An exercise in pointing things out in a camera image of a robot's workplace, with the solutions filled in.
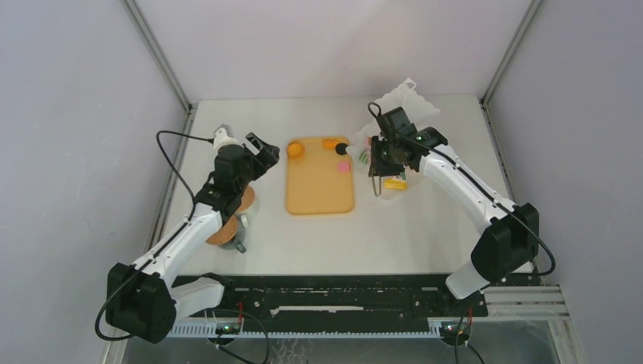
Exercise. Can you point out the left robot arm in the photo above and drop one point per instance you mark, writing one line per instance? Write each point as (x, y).
(171, 266)

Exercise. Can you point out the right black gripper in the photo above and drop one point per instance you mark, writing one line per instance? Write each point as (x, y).
(379, 167)

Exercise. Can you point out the yellow serving tray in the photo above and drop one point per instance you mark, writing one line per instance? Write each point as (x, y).
(320, 182)

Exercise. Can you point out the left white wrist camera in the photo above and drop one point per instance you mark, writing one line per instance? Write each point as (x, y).
(223, 136)

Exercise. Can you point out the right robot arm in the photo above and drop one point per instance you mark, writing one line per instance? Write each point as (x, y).
(508, 233)

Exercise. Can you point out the grey mug with rattan lid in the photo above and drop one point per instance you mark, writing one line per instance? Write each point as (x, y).
(231, 236)

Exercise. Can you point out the white three tier stand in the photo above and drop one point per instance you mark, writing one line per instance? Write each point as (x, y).
(420, 112)

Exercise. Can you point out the orange round tart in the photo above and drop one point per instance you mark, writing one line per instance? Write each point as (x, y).
(295, 149)

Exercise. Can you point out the pink handled metal tongs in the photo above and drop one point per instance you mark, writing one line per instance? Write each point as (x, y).
(376, 185)

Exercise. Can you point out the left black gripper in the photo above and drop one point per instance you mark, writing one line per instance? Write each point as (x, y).
(268, 156)

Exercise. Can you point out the green layered cake slice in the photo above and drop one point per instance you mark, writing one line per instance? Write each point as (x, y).
(364, 157)

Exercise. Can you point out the black round cookie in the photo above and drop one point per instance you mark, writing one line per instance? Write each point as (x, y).
(341, 148)

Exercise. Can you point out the yellow cream cake slice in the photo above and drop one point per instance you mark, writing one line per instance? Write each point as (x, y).
(398, 182)

